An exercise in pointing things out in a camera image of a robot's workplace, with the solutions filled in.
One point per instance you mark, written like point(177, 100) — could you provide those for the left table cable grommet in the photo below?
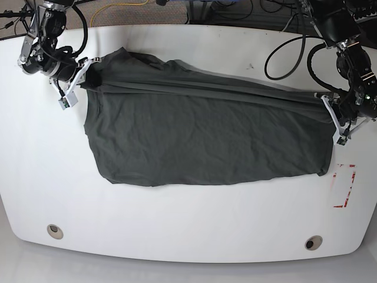
point(55, 232)

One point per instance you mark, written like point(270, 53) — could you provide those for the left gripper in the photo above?
point(348, 116)

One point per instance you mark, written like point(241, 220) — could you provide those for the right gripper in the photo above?
point(67, 73)

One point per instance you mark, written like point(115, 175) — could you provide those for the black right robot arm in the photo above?
point(40, 53)

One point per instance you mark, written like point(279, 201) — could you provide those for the dark grey T-shirt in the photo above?
point(154, 123)

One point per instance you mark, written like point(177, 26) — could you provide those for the red tape rectangle marking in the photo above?
point(341, 187)

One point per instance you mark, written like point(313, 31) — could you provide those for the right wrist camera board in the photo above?
point(67, 101)

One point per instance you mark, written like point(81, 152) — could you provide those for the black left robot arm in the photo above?
point(337, 28)

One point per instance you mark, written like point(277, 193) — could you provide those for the table cable grommet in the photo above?
point(313, 243)
point(55, 232)

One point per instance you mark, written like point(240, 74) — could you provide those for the white power strip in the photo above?
point(364, 14)

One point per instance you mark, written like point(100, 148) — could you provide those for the right table cable grommet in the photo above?
point(313, 243)

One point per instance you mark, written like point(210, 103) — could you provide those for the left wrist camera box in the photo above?
point(342, 140)

